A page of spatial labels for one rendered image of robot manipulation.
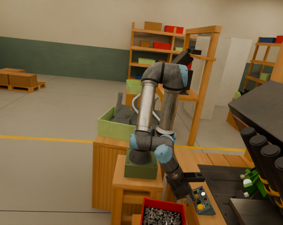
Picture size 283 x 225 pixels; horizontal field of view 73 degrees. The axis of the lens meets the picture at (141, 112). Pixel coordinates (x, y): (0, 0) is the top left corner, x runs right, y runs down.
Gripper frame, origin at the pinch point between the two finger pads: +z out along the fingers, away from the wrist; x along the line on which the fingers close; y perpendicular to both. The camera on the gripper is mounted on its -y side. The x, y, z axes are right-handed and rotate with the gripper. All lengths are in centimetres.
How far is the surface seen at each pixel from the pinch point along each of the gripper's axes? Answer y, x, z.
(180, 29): -165, -657, -28
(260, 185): -29.6, 4.8, 1.6
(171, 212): 14.6, -0.9, 1.7
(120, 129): 40, -87, -19
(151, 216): 23.2, 2.5, -4.9
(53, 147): 176, -187, -4
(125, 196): 41.8, -24.0, -0.5
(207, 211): -2.5, 1.9, 7.5
